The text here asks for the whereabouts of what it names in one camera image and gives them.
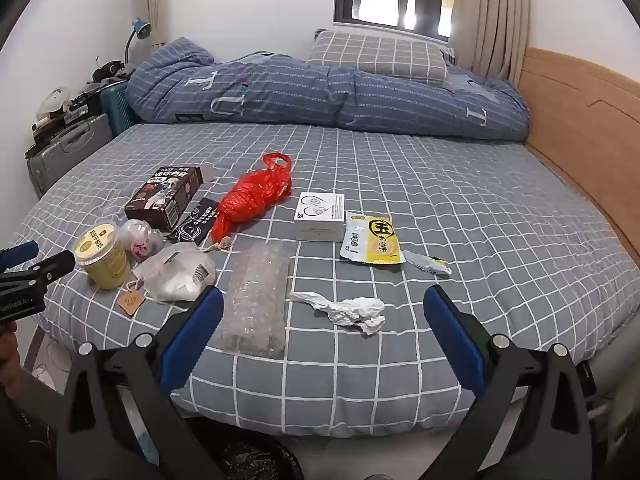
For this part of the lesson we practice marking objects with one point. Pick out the yellow paper cup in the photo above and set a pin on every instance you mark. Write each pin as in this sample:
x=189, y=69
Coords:
x=107, y=260

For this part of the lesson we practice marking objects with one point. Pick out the blue striped quilt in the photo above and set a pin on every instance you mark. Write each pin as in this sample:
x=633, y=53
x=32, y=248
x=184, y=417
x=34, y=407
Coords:
x=300, y=95

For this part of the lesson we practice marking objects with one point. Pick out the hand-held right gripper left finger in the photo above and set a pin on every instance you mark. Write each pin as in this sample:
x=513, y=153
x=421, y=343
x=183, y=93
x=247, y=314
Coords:
x=195, y=340

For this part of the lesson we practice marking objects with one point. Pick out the brown paper tag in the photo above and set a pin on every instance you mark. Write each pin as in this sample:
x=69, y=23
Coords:
x=131, y=302

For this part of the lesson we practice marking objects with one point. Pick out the wooden headboard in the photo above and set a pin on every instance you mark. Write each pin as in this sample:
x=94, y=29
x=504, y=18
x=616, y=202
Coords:
x=575, y=110

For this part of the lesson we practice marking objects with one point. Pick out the white plastic bag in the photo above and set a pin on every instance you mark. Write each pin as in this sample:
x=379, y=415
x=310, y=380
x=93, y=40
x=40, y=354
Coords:
x=180, y=275

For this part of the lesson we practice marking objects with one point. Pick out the blue desk lamp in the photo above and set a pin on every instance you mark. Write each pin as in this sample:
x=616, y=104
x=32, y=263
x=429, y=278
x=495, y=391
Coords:
x=141, y=27

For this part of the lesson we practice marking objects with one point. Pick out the clear bag with red print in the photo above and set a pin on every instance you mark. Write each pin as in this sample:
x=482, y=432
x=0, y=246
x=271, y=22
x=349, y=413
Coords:
x=140, y=240

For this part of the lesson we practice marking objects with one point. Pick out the white tissue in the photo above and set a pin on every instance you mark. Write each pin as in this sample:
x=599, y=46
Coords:
x=350, y=310

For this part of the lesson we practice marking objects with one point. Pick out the yellow snack packet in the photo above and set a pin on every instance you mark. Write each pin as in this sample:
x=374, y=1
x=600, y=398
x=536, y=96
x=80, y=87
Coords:
x=377, y=242

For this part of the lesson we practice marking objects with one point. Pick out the bed with grey checked sheet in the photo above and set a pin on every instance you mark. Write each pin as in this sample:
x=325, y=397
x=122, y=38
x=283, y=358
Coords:
x=400, y=185

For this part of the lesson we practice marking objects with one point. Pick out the brown printed carton box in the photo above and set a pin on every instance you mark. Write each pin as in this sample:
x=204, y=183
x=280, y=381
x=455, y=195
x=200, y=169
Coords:
x=160, y=195

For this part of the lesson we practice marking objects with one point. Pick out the black printed packet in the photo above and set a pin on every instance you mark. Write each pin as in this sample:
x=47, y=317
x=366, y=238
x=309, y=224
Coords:
x=197, y=220

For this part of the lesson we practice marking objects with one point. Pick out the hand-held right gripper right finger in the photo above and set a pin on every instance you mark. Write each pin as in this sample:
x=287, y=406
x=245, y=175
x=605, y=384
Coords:
x=455, y=335

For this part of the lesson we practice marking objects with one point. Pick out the grey checked pillow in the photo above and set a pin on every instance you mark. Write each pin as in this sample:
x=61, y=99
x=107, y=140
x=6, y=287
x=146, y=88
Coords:
x=375, y=55

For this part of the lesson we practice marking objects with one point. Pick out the teal suitcase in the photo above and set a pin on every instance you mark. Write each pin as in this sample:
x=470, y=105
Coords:
x=117, y=105

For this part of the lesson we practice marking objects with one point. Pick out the pile of dark items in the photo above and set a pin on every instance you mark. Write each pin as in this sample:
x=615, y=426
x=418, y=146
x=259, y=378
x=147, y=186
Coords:
x=110, y=72

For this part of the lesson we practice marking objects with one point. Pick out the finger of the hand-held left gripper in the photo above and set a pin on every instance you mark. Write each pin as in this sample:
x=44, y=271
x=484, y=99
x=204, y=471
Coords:
x=20, y=255
x=55, y=265

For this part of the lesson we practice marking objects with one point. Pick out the white round appliance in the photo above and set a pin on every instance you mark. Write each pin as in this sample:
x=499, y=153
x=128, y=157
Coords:
x=55, y=99

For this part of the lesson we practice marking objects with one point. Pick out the white earphone box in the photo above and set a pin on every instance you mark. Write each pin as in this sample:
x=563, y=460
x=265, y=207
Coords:
x=320, y=215

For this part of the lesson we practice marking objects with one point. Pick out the small torn wrapper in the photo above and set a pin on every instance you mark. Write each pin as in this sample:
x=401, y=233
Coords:
x=425, y=261

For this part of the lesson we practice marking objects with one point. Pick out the black trash bin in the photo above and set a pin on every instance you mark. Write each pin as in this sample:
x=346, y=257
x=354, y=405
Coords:
x=250, y=460

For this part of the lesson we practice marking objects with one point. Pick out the red plastic bag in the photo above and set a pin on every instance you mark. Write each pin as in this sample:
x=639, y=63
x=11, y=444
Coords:
x=250, y=195

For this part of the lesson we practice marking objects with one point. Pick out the clear bubble wrap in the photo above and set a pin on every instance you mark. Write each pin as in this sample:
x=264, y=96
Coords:
x=255, y=300

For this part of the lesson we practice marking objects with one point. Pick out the grey suitcase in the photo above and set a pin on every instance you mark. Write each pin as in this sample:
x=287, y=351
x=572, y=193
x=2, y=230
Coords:
x=65, y=150

